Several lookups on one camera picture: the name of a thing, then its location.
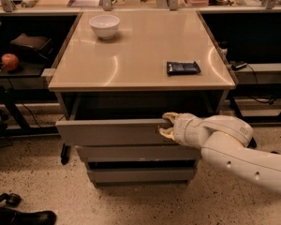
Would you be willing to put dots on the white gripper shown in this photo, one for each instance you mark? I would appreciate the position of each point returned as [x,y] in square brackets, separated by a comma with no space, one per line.
[182,127]

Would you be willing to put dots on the grey top drawer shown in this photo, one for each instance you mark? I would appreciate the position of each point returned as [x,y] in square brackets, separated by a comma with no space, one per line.
[127,118]

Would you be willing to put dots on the grey drawer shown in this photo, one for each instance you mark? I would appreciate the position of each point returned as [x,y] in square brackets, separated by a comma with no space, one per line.
[127,118]
[146,175]
[137,153]

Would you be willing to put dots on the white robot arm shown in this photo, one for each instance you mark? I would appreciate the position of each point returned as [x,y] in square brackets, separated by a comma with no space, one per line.
[223,143]

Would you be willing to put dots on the beige top drawer cabinet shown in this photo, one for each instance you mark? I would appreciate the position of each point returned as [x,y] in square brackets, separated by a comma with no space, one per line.
[135,60]

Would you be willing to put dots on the grey middle drawer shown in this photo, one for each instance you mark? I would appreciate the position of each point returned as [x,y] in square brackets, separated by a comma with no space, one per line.
[137,153]

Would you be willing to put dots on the grey bottom drawer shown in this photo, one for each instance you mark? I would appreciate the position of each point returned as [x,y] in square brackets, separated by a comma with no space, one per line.
[146,175]

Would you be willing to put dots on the dark blue snack bar wrapper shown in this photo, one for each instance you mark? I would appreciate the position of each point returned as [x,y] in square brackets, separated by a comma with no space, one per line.
[182,68]

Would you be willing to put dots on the small black device on shelf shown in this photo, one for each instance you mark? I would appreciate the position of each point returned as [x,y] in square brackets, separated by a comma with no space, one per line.
[238,65]

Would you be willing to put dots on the white ceramic bowl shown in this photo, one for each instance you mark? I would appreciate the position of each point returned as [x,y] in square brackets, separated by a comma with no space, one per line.
[104,26]

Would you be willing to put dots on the dark box on shelf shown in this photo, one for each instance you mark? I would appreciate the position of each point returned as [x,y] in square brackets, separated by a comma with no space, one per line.
[31,48]

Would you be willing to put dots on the black tray under apple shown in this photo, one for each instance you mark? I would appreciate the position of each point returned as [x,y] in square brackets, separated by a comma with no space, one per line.
[24,70]

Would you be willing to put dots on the red apple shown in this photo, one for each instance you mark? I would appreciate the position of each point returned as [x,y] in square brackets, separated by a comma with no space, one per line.
[10,61]

